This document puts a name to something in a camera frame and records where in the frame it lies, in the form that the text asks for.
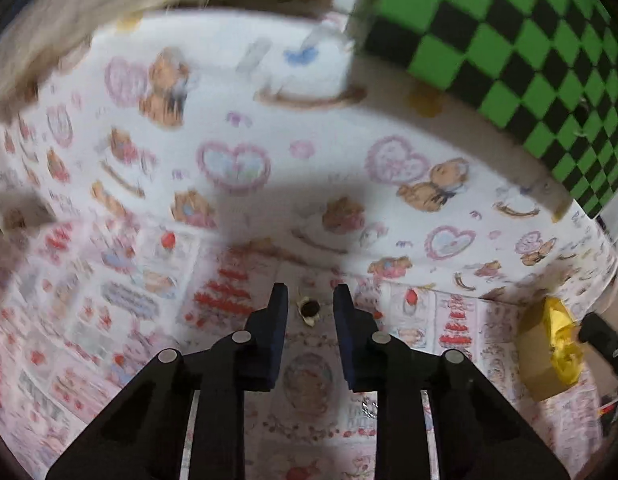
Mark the beige furry blanket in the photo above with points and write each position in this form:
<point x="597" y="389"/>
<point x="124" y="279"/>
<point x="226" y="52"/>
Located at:
<point x="89" y="0"/>

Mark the cardboard box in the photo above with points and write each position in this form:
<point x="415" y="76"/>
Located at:
<point x="536" y="360"/>

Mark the bear print bedsheet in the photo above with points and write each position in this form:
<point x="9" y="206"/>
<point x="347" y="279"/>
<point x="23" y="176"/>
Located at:
<point x="339" y="160"/>

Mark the black and gold earring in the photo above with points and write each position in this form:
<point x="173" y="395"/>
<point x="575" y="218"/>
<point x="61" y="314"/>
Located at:
<point x="309" y="308"/>

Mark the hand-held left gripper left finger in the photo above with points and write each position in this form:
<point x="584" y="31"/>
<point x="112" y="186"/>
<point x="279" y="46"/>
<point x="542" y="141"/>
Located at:
<point x="278" y="330"/>

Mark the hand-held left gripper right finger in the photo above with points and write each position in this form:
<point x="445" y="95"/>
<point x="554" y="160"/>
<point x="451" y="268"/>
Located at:
<point x="345" y="340"/>

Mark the yellow plastic bag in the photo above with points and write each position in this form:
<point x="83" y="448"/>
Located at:
<point x="564" y="340"/>

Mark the green black checkered cloth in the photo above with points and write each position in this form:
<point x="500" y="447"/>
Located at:
<point x="514" y="40"/>

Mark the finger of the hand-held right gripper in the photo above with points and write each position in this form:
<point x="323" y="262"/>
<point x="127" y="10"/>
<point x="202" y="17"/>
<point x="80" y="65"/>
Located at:
<point x="601" y="337"/>

